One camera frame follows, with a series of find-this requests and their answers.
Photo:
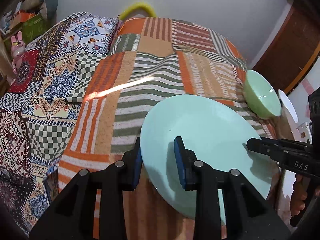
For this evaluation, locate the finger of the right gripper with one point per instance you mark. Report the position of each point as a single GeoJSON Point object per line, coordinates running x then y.
{"type": "Point", "coordinates": [278, 149]}

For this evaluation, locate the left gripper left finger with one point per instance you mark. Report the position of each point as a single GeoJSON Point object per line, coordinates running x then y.
{"type": "Point", "coordinates": [71, 214]}

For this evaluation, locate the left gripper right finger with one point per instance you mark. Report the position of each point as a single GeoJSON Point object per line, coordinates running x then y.
{"type": "Point", "coordinates": [248, 215]}

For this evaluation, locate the white bowl with dark dots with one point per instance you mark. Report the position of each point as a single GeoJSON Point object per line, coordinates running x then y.
{"type": "Point", "coordinates": [288, 104]}

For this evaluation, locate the mint green bowl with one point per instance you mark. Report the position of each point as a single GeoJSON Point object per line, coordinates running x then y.
{"type": "Point", "coordinates": [260, 96]}

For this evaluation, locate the mint green plate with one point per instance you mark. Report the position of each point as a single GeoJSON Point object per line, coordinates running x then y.
{"type": "Point", "coordinates": [217, 135]}

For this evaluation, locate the person's right hand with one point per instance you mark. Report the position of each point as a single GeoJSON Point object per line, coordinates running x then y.
{"type": "Point", "coordinates": [298, 196]}

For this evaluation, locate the white small refrigerator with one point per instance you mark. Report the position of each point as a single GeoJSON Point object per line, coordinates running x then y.
{"type": "Point", "coordinates": [305, 132]}

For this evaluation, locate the brown wooden door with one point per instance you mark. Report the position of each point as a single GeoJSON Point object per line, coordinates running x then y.
{"type": "Point", "coordinates": [292, 52]}

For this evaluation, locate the patterned checkered quilt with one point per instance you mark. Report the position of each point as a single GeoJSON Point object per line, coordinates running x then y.
{"type": "Point", "coordinates": [41, 108]}

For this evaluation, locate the striped patchwork orange blanket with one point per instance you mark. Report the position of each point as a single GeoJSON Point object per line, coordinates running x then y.
{"type": "Point", "coordinates": [152, 59]}

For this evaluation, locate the pink rabbit toy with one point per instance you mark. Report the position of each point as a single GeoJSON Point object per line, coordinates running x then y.
{"type": "Point", "coordinates": [17, 51]}

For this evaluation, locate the yellow foam tube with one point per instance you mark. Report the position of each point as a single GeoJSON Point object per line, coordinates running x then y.
{"type": "Point", "coordinates": [141, 8]}

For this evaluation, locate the green storage box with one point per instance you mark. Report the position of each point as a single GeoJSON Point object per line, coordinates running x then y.
{"type": "Point", "coordinates": [31, 29]}

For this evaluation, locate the grey plush toy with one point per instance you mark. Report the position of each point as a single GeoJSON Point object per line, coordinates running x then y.
{"type": "Point", "coordinates": [47, 8]}

